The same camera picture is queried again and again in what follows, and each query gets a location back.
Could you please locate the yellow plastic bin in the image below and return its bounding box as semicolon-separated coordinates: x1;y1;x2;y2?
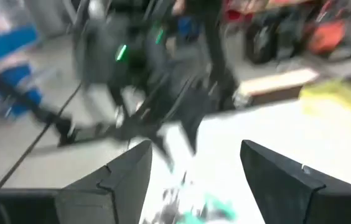
299;79;351;133

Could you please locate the teal handled silver spoon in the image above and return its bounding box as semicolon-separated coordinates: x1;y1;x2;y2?
177;192;238;224

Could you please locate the black floor cable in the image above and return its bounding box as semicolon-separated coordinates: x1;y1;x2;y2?
0;79;83;190

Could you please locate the orange shop vacuum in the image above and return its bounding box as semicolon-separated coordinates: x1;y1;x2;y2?
305;19;348;56

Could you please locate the black bag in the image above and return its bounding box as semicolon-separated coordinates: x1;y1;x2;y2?
245;12;307;65

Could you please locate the blue fabric bundle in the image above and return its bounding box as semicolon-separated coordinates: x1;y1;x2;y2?
0;24;43;116

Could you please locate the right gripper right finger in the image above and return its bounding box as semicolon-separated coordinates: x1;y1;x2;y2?
240;139;351;224

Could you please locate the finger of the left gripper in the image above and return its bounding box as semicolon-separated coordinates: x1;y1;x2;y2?
115;121;176;172
180;97;211;156

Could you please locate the black vacuum hose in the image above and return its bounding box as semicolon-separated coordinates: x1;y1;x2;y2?
326;35;351;62

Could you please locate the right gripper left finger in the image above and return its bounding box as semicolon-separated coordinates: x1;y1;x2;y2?
54;139;153;224

